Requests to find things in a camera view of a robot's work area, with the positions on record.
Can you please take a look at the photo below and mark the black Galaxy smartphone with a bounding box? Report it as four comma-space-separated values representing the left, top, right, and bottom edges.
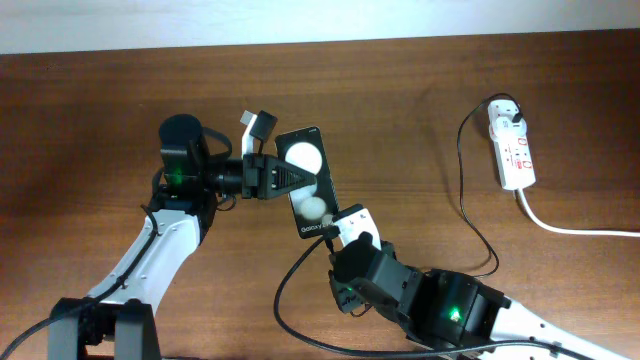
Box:
275, 126, 339, 239

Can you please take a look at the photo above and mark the black USB charging cable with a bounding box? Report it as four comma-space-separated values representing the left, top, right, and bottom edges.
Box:
322, 93, 525, 279

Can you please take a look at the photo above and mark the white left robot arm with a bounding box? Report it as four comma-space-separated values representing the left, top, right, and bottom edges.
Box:
47, 112, 316, 359

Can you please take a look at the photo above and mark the white USB charger adapter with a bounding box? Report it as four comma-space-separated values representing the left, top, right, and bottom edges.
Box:
488, 99, 527, 142

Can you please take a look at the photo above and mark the white surge protector power strip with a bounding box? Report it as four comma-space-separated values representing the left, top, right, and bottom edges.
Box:
489, 128, 536, 191

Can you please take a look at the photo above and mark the white power strip cord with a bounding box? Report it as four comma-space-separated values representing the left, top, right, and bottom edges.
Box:
513, 187, 640, 239

